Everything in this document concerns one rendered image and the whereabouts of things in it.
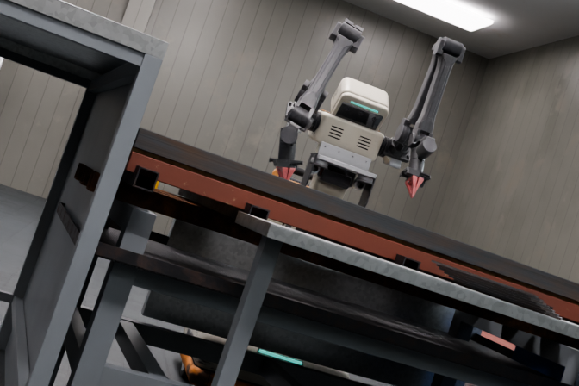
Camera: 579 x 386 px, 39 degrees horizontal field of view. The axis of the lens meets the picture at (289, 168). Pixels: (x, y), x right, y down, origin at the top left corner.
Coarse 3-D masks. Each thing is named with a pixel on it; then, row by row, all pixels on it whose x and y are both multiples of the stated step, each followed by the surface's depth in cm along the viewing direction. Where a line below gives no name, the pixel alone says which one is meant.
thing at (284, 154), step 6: (282, 144) 273; (294, 144) 273; (282, 150) 273; (288, 150) 272; (294, 150) 274; (282, 156) 273; (288, 156) 272; (294, 156) 274; (276, 162) 271; (294, 162) 273; (300, 162) 274
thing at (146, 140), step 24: (144, 144) 198; (168, 144) 200; (216, 168) 204; (240, 168) 206; (288, 192) 210; (312, 192) 212; (336, 216) 215; (360, 216) 217; (384, 216) 219; (408, 240) 222; (432, 240) 224; (456, 240) 227; (480, 264) 230; (504, 264) 232; (552, 288) 238; (576, 288) 241
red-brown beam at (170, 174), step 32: (128, 160) 197; (160, 160) 202; (192, 192) 202; (224, 192) 205; (256, 192) 211; (288, 224) 211; (320, 224) 214; (352, 224) 220; (384, 256) 220; (416, 256) 223; (448, 256) 230; (576, 320) 241
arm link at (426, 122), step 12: (444, 60) 316; (456, 60) 317; (444, 72) 316; (432, 84) 318; (444, 84) 316; (432, 96) 315; (432, 108) 315; (420, 120) 315; (432, 120) 315; (432, 132) 315
